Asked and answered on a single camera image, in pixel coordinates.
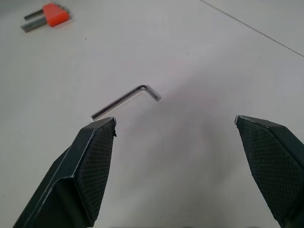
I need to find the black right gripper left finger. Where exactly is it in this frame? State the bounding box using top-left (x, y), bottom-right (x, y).
top-left (10, 116), bottom-right (117, 228)

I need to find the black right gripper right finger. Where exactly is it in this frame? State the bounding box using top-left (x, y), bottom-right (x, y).
top-left (234, 115), bottom-right (304, 228)

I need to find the silver hex key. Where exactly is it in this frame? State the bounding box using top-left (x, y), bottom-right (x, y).
top-left (91, 84), bottom-right (161, 120)

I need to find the grey metal prong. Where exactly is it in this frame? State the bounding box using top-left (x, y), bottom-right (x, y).
top-left (20, 18), bottom-right (48, 33)

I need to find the hex key set red holder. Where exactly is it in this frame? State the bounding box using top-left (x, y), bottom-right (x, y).
top-left (42, 3), bottom-right (67, 26)

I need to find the dark metal prong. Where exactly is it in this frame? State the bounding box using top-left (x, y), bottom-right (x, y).
top-left (23, 10), bottom-right (45, 20)

